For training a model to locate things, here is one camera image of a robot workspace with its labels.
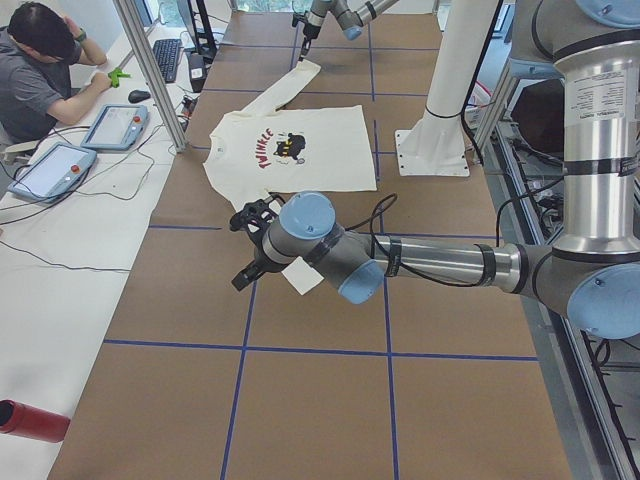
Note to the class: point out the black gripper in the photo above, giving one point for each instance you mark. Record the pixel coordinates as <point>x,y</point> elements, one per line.
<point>307,31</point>
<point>258,261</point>

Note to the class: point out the cream long-sleeve cat shirt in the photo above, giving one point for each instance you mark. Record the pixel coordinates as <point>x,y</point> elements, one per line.
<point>301,155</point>

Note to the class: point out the black label box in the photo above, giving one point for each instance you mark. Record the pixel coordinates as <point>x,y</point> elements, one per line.
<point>197,72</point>

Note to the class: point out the black keyboard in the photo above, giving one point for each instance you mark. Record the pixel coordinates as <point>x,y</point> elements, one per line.
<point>167,54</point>

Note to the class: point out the black computer mouse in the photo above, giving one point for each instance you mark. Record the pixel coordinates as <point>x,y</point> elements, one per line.
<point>137,96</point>

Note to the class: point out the green plastic object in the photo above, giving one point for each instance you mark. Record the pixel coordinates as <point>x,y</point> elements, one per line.
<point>116,75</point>

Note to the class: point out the far teach pendant tablet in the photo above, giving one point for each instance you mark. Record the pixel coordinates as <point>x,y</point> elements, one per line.
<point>116,127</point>

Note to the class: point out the teach pendant tablet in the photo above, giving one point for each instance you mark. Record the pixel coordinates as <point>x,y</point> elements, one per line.
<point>55,173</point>
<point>116,127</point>

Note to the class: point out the near teach pendant tablet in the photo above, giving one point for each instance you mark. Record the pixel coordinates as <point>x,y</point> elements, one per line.
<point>55,173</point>

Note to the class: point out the seated person grey shirt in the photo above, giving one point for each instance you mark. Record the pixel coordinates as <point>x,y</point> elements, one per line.
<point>38,47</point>

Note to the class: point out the red bottle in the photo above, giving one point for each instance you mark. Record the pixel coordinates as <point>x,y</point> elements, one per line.
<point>27,421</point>

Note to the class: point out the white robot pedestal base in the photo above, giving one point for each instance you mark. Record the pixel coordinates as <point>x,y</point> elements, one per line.
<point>435,146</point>

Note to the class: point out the aluminium frame post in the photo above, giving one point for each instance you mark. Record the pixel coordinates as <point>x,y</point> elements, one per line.
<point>139,43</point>

